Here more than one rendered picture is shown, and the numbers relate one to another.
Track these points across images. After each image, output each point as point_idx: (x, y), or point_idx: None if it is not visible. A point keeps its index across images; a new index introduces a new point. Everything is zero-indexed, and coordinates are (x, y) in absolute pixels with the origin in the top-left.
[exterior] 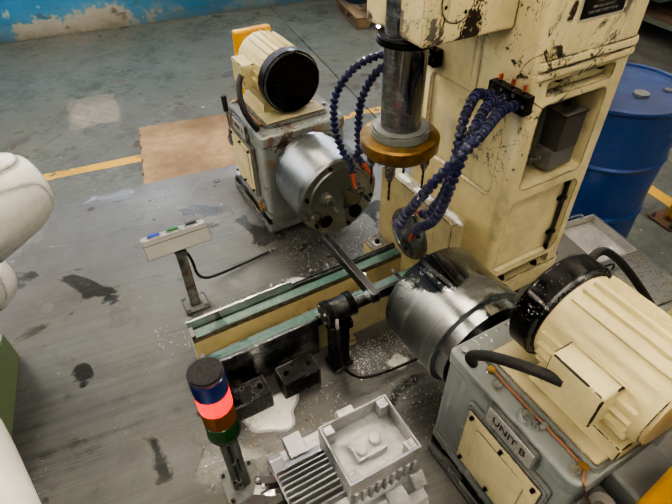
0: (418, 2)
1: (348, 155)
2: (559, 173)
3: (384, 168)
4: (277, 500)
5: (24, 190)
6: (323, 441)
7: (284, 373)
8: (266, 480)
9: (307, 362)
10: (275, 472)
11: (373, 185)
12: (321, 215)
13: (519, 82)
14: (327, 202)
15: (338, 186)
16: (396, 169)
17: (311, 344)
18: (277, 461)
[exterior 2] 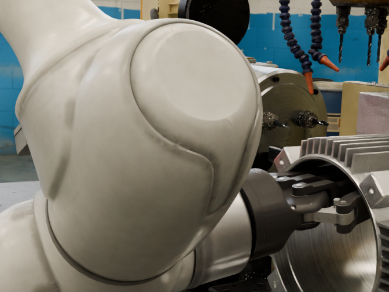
0: None
1: (303, 50)
2: None
3: (346, 81)
4: (305, 176)
5: None
6: (370, 106)
7: (224, 291)
8: (279, 174)
9: (259, 285)
10: (293, 161)
11: (326, 126)
12: (259, 149)
13: None
14: (271, 119)
15: (283, 109)
16: (362, 82)
17: (259, 277)
18: (295, 149)
